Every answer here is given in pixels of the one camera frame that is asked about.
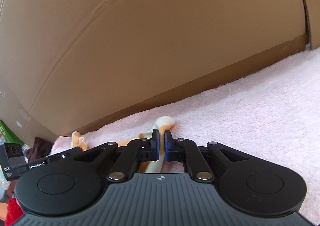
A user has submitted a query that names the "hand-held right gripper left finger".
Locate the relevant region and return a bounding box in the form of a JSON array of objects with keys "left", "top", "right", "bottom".
[{"left": 75, "top": 128, "right": 160, "bottom": 184}]

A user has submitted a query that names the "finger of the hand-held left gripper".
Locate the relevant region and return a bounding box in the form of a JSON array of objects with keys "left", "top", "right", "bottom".
[{"left": 48, "top": 147, "right": 87, "bottom": 165}]

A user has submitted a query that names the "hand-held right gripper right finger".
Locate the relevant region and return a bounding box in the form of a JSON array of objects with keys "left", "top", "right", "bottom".
[{"left": 164, "top": 129, "right": 251, "bottom": 184}]

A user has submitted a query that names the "orange white striped shirt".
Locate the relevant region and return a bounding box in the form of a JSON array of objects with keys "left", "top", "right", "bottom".
[{"left": 71, "top": 116, "right": 176, "bottom": 174}]

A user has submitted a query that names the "dark brown cloth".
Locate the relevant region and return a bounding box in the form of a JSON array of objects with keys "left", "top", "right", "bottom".
[{"left": 26, "top": 136, "right": 54, "bottom": 163}]

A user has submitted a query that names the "green carton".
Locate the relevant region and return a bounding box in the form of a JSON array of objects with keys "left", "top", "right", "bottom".
[{"left": 0, "top": 119, "right": 26, "bottom": 148}]

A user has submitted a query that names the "person's red clothing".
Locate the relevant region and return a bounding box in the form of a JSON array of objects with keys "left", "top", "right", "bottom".
[{"left": 6, "top": 197, "right": 24, "bottom": 226}]

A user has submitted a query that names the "cardboard box with small label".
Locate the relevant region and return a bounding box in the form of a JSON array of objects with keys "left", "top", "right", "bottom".
[{"left": 0, "top": 83, "right": 58, "bottom": 147}]

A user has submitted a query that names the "pink towel blanket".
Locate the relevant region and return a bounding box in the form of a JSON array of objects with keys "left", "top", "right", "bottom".
[{"left": 49, "top": 47, "right": 320, "bottom": 221}]

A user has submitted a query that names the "large cardboard box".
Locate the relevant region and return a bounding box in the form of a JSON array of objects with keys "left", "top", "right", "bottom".
[{"left": 0, "top": 0, "right": 309, "bottom": 139}]

